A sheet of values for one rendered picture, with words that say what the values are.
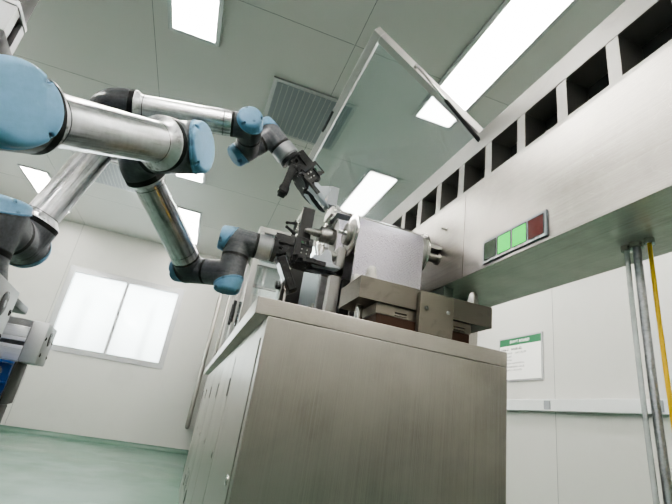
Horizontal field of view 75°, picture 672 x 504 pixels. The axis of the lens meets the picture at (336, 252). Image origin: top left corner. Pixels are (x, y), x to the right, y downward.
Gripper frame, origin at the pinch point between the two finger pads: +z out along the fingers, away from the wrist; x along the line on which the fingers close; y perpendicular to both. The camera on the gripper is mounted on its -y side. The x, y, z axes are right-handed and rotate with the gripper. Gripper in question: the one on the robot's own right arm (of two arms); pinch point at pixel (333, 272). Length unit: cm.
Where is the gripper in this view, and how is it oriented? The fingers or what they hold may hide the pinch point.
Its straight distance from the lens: 134.8
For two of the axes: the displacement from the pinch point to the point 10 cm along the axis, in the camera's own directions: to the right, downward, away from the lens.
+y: 1.5, -9.2, 3.6
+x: -3.2, 3.0, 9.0
